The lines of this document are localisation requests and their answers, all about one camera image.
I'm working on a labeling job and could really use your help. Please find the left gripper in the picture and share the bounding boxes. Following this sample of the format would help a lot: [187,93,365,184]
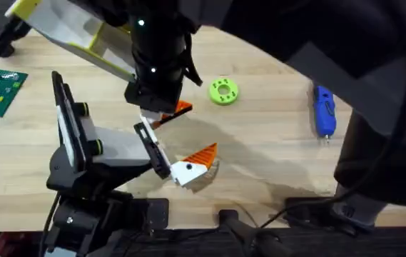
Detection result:
[79,102,220,188]

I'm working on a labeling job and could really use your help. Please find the orange ribbed wedge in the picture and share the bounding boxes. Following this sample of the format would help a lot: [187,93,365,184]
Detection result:
[151,100,193,130]

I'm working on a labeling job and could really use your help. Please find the blue electric screwdriver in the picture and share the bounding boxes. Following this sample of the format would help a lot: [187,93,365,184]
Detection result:
[312,84,338,144]

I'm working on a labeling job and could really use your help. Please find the green disc with holes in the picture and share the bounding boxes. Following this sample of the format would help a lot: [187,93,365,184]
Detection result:
[208,77,240,106]

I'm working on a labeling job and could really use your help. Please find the left wrist flat plate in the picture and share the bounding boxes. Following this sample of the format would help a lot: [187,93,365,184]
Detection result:
[51,70,86,173]

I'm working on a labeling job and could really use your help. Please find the black rail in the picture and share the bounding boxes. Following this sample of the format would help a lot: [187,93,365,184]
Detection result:
[0,209,406,257]

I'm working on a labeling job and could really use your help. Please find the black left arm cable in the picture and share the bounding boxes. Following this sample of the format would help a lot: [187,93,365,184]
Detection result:
[39,192,61,257]

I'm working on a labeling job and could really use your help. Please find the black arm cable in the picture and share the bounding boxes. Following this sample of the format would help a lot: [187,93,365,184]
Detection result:
[258,35,406,229]
[39,192,61,257]

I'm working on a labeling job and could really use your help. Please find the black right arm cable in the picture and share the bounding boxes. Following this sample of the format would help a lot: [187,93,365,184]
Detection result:
[258,35,406,229]

